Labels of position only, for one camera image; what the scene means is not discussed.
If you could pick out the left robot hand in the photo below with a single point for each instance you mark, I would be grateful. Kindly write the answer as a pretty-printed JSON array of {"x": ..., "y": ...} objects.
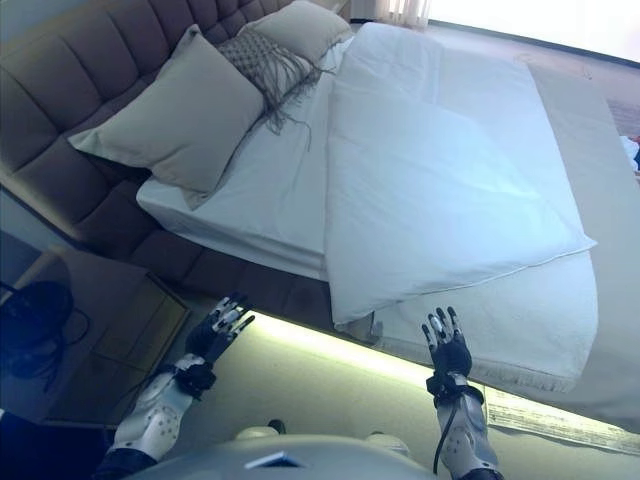
[{"x": 205, "y": 340}]

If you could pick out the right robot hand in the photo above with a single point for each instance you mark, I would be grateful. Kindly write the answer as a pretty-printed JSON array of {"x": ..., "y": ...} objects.
[{"x": 452, "y": 355}]

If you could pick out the white duvet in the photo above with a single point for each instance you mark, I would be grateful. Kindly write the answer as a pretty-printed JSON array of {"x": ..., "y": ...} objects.
[{"x": 440, "y": 175}]

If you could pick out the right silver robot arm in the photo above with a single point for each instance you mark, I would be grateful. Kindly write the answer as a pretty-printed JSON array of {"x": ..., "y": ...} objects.
[{"x": 467, "y": 435}]

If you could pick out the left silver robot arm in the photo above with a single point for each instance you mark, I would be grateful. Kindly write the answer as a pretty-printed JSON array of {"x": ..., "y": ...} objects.
[{"x": 155, "y": 415}]

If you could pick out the wooden nightstand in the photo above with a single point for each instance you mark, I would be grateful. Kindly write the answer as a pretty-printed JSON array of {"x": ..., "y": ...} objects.
[{"x": 125, "y": 305}]

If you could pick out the left silver robot leg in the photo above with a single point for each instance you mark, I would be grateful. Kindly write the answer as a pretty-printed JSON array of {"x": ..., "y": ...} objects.
[{"x": 272, "y": 427}]

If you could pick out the silver robot leg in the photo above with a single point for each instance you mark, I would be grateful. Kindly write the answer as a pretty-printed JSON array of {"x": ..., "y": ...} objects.
[
  {"x": 272, "y": 427},
  {"x": 385, "y": 442}
]

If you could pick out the right silver robot leg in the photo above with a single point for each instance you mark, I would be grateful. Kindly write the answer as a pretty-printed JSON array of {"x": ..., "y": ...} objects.
[{"x": 385, "y": 442}]

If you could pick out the white fringed rug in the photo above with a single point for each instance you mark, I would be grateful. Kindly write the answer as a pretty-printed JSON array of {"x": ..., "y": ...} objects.
[{"x": 550, "y": 417}]

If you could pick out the silver robot torso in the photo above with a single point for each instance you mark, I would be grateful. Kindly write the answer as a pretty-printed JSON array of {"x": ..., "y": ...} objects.
[{"x": 320, "y": 460}]

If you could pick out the beige bedspread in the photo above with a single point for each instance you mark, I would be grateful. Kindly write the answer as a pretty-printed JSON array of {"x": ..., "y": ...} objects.
[{"x": 610, "y": 225}]

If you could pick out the large beige pillow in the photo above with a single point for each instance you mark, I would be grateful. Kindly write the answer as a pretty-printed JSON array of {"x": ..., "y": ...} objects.
[
  {"x": 185, "y": 120},
  {"x": 300, "y": 25}
]

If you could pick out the pile of clothes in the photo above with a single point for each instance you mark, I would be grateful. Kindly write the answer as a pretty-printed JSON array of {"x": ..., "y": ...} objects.
[{"x": 631, "y": 152}]

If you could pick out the woven fringed cushion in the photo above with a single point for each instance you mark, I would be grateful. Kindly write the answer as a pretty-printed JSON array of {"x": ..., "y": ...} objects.
[{"x": 260, "y": 60}]

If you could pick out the brown tufted headboard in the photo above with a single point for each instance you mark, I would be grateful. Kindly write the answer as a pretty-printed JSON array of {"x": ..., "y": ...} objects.
[{"x": 65, "y": 70}]

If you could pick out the bright window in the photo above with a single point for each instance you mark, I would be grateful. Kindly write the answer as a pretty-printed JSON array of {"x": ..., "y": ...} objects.
[{"x": 525, "y": 20}]

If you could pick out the light curtain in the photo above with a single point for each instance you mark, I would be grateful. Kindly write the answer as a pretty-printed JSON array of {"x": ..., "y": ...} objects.
[{"x": 407, "y": 10}]

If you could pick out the brown upholstered bed frame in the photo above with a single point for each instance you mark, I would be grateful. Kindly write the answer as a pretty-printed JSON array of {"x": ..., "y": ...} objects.
[{"x": 260, "y": 285}]

